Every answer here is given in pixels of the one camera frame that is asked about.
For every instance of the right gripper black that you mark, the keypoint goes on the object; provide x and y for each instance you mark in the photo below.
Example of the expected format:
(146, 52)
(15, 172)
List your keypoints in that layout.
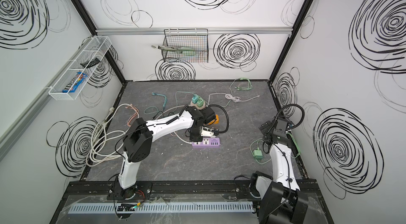
(268, 135)

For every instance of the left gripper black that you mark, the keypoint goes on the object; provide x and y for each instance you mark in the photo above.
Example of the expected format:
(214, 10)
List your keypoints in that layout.
(195, 133)

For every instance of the green plug adapter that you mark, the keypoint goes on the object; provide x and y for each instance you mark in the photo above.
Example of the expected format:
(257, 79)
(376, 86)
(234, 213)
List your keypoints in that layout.
(200, 102)
(257, 154)

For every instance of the orange power strip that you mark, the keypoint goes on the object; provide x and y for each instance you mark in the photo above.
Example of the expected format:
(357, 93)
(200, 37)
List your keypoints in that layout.
(216, 120)

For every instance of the round pink power strip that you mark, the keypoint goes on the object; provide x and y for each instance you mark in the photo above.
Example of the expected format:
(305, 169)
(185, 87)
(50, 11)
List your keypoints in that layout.
(194, 105)

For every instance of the teal plug adapter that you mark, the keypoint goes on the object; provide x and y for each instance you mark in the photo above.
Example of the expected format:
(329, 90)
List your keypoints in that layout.
(195, 99)

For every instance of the purple power strip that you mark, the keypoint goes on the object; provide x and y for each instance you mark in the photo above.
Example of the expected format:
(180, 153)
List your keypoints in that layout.
(207, 143)

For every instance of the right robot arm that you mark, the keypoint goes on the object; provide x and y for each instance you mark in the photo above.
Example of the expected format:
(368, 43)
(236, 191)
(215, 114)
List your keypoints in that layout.
(282, 202)

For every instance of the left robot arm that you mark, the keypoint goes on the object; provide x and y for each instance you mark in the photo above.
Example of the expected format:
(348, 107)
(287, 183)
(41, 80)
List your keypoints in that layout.
(138, 144)

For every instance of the metal tongs in basket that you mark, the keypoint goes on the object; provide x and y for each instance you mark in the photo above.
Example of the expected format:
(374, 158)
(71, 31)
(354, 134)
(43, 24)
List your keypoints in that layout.
(186, 51)

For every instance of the blue candy packet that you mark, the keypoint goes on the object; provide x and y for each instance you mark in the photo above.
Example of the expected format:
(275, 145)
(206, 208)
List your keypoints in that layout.
(77, 80)

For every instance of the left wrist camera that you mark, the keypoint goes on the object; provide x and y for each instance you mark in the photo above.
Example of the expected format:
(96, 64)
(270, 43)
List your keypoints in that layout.
(208, 132)

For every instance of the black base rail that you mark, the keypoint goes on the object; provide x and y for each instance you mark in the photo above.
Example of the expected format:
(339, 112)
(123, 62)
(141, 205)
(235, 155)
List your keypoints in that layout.
(240, 189)

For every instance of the black wire wall basket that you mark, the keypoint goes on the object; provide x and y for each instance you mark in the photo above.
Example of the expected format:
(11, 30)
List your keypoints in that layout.
(196, 38)

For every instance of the grey slotted cable duct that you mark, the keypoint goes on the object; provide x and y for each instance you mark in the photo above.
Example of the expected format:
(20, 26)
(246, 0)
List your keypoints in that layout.
(162, 207)

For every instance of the white wire wall basket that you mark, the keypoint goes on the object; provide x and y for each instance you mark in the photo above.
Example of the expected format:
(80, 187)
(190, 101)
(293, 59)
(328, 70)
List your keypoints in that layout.
(94, 47)

